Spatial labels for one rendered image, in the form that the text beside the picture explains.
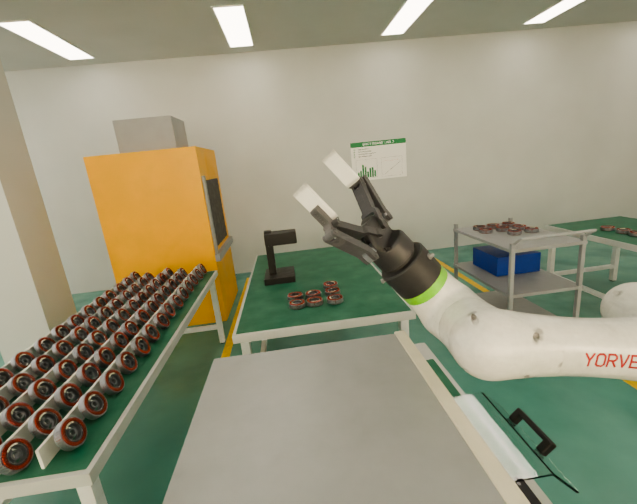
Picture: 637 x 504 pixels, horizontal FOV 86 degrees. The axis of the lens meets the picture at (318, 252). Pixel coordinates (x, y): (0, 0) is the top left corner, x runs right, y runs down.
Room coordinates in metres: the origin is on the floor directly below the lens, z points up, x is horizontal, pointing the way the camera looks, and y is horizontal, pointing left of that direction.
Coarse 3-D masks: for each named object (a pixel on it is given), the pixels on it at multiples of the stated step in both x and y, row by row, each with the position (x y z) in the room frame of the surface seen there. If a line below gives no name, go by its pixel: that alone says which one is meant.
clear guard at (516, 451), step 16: (464, 400) 0.72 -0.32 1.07; (480, 400) 0.72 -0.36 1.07; (480, 416) 0.67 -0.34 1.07; (496, 416) 0.66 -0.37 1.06; (480, 432) 0.62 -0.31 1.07; (496, 432) 0.62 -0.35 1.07; (512, 432) 0.61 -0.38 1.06; (496, 448) 0.58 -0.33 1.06; (512, 448) 0.57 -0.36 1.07; (528, 448) 0.57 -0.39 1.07; (512, 464) 0.54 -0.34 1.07; (528, 464) 0.53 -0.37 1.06; (544, 464) 0.53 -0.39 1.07; (560, 480) 0.51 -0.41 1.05
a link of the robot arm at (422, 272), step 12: (420, 252) 0.56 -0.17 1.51; (408, 264) 0.55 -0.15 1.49; (420, 264) 0.55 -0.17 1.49; (432, 264) 0.56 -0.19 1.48; (384, 276) 0.58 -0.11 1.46; (396, 276) 0.55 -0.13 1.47; (408, 276) 0.54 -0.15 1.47; (420, 276) 0.54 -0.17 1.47; (432, 276) 0.55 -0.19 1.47; (396, 288) 0.56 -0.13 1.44; (408, 288) 0.55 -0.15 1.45; (420, 288) 0.54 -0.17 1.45
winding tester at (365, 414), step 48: (384, 336) 0.63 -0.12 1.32; (240, 384) 0.52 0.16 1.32; (288, 384) 0.50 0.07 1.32; (336, 384) 0.49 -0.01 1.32; (384, 384) 0.48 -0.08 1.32; (432, 384) 0.46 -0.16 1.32; (192, 432) 0.42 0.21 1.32; (240, 432) 0.41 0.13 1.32; (288, 432) 0.40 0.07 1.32; (336, 432) 0.39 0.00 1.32; (384, 432) 0.38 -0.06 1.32; (432, 432) 0.37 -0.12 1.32; (192, 480) 0.34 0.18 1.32; (240, 480) 0.33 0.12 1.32; (288, 480) 0.32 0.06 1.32; (336, 480) 0.32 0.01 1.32; (384, 480) 0.31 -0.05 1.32; (432, 480) 0.30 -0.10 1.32; (480, 480) 0.30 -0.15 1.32
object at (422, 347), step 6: (420, 348) 1.49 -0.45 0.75; (426, 348) 1.48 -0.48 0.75; (426, 354) 1.43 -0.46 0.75; (432, 354) 1.43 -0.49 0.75; (438, 360) 1.37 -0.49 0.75; (444, 372) 1.28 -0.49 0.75; (450, 378) 1.24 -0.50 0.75; (456, 384) 1.20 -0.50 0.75; (462, 390) 1.16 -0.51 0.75; (528, 480) 0.76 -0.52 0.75; (534, 486) 0.74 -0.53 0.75; (534, 492) 0.72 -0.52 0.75; (540, 492) 0.72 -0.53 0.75; (540, 498) 0.71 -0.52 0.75; (546, 498) 0.70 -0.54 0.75
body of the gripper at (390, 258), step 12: (372, 216) 0.59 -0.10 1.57; (372, 240) 0.55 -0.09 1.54; (384, 240) 0.57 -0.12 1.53; (396, 240) 0.56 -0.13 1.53; (408, 240) 0.57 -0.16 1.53; (384, 252) 0.55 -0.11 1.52; (396, 252) 0.55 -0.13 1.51; (408, 252) 0.55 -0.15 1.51; (384, 264) 0.56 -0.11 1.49; (396, 264) 0.55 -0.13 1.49
